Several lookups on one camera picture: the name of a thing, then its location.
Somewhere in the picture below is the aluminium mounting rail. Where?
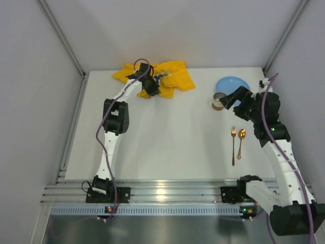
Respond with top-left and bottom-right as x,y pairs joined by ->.
40,178 -> 317,204

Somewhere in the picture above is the perforated metal cable tray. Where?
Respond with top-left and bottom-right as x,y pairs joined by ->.
51,205 -> 257,216

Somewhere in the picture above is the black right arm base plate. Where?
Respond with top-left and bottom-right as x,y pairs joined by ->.
220,186 -> 255,204

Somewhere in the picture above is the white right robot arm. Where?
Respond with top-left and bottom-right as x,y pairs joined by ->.
220,86 -> 324,236

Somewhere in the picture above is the blue plastic plate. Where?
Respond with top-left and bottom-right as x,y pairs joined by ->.
214,76 -> 250,95

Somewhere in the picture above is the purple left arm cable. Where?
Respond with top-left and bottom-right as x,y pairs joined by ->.
95,58 -> 150,219

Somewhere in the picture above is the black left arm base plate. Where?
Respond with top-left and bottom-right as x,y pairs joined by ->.
86,187 -> 131,203

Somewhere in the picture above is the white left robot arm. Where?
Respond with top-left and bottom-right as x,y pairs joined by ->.
91,58 -> 159,197

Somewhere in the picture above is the copper spoon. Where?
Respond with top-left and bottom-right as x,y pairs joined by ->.
237,129 -> 246,160

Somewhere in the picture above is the steel cup with cork base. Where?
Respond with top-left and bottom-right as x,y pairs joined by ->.
212,92 -> 226,111

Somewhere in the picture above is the copper fork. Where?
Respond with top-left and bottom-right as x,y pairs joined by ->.
231,126 -> 237,166

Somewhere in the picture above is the yellow Pikachu cloth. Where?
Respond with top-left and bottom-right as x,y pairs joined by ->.
112,61 -> 196,99

